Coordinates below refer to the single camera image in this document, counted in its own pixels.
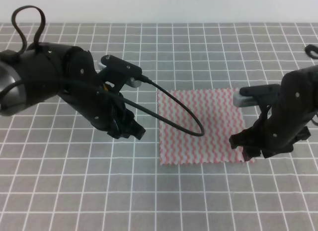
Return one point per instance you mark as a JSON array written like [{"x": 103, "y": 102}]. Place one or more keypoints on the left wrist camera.
[{"x": 119, "y": 72}]

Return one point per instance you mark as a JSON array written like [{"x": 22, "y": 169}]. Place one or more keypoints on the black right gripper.
[{"x": 282, "y": 124}]

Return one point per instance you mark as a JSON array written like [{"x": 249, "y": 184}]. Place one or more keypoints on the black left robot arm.
[{"x": 33, "y": 77}]

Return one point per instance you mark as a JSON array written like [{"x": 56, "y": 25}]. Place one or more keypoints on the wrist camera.
[
  {"x": 119, "y": 72},
  {"x": 260, "y": 95}
]

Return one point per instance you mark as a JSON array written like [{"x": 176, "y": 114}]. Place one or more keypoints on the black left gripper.
[{"x": 87, "y": 95}]

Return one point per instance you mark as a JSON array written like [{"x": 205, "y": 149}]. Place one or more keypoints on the grey checked tablecloth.
[{"x": 58, "y": 173}]

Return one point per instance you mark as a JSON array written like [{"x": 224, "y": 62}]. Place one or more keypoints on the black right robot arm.
[{"x": 286, "y": 109}]

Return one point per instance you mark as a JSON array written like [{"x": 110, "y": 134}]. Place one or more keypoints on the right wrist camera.
[{"x": 260, "y": 95}]

